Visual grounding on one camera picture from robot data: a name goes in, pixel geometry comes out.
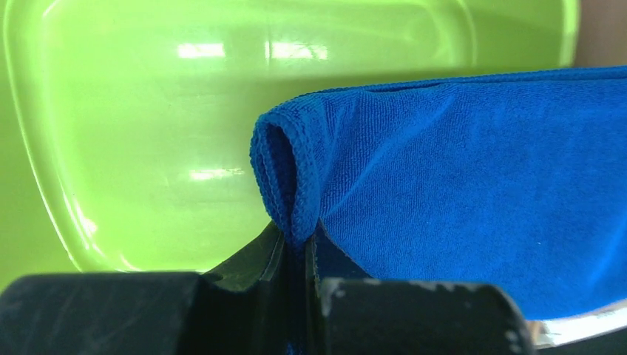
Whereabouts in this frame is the green plastic tray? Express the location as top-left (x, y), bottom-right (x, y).
top-left (1, 1), bottom-right (580, 286)

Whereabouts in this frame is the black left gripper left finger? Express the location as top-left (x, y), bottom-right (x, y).
top-left (1, 224), bottom-right (287, 354)

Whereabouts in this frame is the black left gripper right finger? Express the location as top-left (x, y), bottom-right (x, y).
top-left (305, 224), bottom-right (535, 354)

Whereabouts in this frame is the pink hard-shell suitcase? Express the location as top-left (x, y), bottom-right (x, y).
top-left (529, 1), bottom-right (626, 355)

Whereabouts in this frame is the blue towel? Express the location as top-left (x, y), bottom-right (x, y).
top-left (250, 66), bottom-right (626, 320)

